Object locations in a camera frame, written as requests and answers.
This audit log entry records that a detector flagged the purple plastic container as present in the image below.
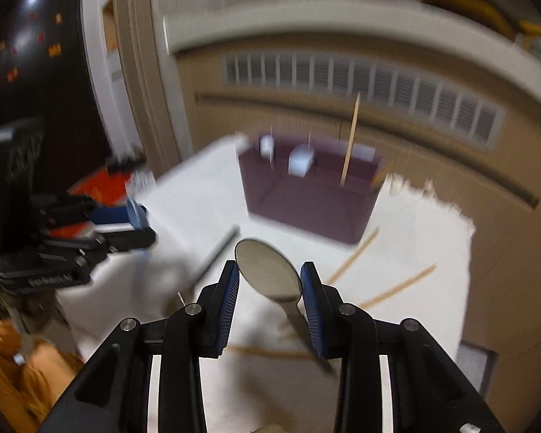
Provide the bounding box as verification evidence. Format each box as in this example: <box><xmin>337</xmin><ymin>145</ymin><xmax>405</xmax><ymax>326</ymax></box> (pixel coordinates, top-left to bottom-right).
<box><xmin>238</xmin><ymin>137</ymin><xmax>387</xmax><ymax>247</ymax></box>

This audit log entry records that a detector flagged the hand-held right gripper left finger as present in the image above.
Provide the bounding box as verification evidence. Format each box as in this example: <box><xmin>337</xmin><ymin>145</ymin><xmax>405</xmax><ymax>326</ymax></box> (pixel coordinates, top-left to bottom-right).
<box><xmin>38</xmin><ymin>259</ymin><xmax>242</xmax><ymax>433</ymax></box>

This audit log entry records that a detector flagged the black wok with yellow handle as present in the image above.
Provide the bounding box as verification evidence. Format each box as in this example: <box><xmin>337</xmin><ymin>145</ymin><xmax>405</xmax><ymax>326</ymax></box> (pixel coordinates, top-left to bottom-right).
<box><xmin>417</xmin><ymin>0</ymin><xmax>517</xmax><ymax>39</ymax></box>

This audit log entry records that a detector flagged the black refrigerator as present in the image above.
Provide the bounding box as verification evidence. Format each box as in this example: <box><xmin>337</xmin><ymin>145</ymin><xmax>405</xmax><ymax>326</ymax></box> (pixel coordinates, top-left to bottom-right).
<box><xmin>0</xmin><ymin>0</ymin><xmax>118</xmax><ymax>253</ymax></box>

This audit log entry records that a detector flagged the metal spoon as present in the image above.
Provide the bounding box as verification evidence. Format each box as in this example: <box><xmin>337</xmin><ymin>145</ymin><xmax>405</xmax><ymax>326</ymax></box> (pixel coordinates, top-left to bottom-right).
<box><xmin>234</xmin><ymin>238</ymin><xmax>337</xmax><ymax>376</ymax></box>

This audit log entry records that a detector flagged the white cloth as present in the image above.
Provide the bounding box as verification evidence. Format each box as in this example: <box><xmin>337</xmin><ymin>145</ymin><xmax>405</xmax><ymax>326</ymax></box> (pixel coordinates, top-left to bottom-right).
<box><xmin>56</xmin><ymin>134</ymin><xmax>475</xmax><ymax>433</ymax></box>

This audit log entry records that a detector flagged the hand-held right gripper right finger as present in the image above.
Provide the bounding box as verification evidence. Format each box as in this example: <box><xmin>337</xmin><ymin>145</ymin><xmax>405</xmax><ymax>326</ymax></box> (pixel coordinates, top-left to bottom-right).
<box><xmin>300</xmin><ymin>262</ymin><xmax>506</xmax><ymax>433</ymax></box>

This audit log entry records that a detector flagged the long grey vent grille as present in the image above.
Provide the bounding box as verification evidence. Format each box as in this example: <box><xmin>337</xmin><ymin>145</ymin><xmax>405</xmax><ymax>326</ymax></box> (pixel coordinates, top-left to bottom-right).
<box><xmin>221</xmin><ymin>51</ymin><xmax>506</xmax><ymax>150</ymax></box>

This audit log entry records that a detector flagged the blue plastic spoon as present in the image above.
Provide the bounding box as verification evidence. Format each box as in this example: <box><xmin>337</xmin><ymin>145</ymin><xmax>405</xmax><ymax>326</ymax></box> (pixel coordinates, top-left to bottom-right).
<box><xmin>287</xmin><ymin>133</ymin><xmax>318</xmax><ymax>178</ymax></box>

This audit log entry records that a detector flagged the small wooden spoon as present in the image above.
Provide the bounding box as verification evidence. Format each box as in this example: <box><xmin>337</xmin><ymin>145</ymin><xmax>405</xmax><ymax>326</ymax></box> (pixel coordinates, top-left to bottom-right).
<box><xmin>370</xmin><ymin>161</ymin><xmax>394</xmax><ymax>191</ymax></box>

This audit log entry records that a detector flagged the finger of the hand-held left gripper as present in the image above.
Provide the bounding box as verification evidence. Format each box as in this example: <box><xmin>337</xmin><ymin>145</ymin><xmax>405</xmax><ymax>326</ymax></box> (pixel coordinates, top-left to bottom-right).
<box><xmin>40</xmin><ymin>195</ymin><xmax>149</xmax><ymax>228</ymax></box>
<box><xmin>90</xmin><ymin>227</ymin><xmax>158</xmax><ymax>254</ymax></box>

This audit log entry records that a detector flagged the white shelving cabinet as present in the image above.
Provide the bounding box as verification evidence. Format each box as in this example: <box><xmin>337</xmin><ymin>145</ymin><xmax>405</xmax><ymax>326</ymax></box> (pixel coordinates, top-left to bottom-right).
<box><xmin>82</xmin><ymin>0</ymin><xmax>141</xmax><ymax>156</ymax></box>

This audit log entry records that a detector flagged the red object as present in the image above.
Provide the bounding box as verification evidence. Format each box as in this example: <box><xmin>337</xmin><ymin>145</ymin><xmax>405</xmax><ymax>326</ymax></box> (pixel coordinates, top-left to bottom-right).
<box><xmin>67</xmin><ymin>167</ymin><xmax>133</xmax><ymax>240</ymax></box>

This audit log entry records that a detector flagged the orange hoodie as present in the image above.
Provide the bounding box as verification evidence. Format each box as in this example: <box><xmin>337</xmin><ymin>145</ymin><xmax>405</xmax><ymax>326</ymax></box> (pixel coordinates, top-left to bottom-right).
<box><xmin>0</xmin><ymin>307</ymin><xmax>87</xmax><ymax>433</ymax></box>

